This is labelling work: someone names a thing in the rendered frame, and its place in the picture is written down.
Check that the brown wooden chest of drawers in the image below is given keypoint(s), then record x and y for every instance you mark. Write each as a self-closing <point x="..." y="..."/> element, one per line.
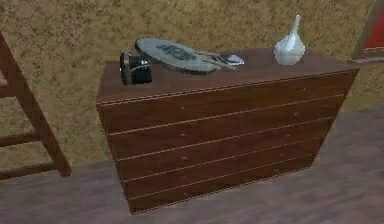
<point x="220" y="133"/>

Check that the small silver blue object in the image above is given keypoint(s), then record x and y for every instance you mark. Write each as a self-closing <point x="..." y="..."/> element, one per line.
<point x="232" y="59"/>

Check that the white glass vase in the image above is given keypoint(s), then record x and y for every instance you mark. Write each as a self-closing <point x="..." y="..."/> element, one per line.
<point x="289" y="48"/>

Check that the brown wooden ladder shelf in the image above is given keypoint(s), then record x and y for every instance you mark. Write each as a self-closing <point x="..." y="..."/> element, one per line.
<point x="31" y="110"/>

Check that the red framed picture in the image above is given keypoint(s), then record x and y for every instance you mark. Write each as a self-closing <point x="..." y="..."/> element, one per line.
<point x="373" y="36"/>

